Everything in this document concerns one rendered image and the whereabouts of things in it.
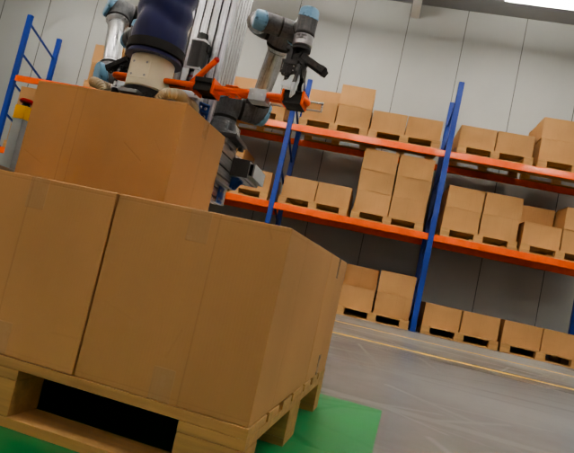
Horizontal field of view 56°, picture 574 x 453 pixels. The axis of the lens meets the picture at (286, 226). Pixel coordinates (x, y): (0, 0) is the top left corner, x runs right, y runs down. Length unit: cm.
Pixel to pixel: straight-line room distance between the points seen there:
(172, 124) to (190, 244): 83
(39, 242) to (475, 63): 1062
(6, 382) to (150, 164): 87
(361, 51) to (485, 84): 247
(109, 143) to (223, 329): 106
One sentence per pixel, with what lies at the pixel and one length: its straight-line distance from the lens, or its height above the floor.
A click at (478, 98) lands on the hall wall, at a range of 1125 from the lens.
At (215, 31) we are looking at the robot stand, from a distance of 308.
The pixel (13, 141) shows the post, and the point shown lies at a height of 81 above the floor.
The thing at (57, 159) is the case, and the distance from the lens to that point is 210.
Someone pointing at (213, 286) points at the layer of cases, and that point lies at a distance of 113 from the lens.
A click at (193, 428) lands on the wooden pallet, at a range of 116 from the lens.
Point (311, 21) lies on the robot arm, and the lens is 212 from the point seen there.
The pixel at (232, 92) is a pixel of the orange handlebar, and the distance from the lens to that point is 208.
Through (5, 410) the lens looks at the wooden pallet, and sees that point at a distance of 138.
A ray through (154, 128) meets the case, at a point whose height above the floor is 84.
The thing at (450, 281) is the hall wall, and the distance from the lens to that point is 1053.
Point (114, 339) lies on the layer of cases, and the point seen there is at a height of 24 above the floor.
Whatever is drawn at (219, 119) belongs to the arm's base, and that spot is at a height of 111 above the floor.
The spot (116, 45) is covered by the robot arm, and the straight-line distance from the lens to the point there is 298.
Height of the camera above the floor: 45
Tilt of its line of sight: 5 degrees up
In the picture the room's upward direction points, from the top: 13 degrees clockwise
